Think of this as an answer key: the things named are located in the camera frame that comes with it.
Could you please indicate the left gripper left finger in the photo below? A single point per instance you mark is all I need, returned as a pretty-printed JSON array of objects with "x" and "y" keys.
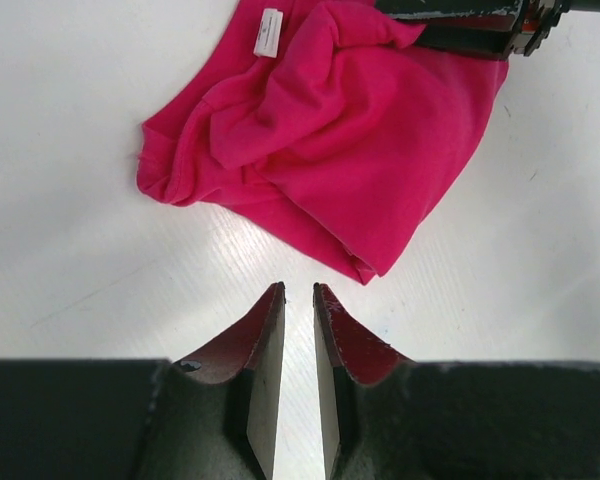
[{"x": 210, "y": 415}]

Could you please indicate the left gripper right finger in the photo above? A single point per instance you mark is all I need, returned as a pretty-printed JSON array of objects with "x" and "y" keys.
[{"x": 385, "y": 416}]

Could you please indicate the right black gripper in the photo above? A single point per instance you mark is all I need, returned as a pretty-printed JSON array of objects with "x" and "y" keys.
[{"x": 488, "y": 29}]

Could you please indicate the pink t shirt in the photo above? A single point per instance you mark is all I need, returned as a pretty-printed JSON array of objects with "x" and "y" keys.
[{"x": 323, "y": 123}]

